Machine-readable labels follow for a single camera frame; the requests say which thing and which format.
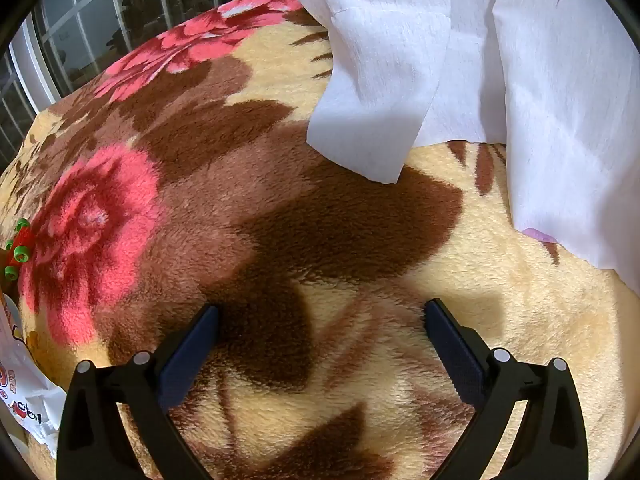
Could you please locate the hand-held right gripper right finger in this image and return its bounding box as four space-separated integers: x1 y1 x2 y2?
424 298 590 480

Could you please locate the toy with green wheels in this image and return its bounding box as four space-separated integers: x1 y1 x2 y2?
4 217 34 281

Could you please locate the floral fleece blanket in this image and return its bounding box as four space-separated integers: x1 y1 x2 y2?
0 0 640 480

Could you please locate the pink plastic scrap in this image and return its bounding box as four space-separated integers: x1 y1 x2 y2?
522 227 558 247

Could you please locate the window with white grille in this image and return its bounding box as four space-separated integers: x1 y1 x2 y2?
0 0 301 161

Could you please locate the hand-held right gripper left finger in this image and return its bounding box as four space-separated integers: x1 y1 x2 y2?
56 304 221 480

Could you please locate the white curtain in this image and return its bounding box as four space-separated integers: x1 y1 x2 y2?
280 0 636 268

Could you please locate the white printed snack packet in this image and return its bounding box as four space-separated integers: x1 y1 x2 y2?
0 295 68 461

